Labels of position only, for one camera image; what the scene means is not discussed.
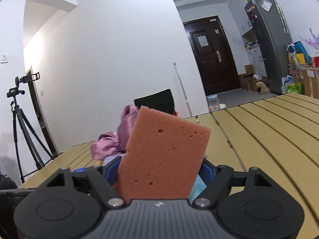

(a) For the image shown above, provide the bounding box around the light blue plush toy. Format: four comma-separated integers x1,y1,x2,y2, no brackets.
188,175,207,204

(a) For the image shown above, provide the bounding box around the orange sponge block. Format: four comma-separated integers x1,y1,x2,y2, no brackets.
114,106,210,203

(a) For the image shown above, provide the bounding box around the pink satin cloth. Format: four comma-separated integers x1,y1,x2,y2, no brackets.
91,105,138,160

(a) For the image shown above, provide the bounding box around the clear plastic jar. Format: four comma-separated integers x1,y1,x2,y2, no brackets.
207,94,221,112

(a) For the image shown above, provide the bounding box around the black folding chair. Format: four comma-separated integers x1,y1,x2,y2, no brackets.
134,89,177,116

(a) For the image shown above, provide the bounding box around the dark brown entrance door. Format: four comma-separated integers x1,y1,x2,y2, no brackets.
183,16,241,96

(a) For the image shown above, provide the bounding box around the grey refrigerator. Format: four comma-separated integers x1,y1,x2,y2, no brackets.
244,0,292,94

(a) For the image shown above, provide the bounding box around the white cabinet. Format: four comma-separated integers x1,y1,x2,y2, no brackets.
228,0,267,77

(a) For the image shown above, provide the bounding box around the white mop handle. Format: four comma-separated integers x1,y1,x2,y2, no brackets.
173,62,193,117

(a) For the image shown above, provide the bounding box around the black camera tripod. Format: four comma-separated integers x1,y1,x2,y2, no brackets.
7,72,55,183

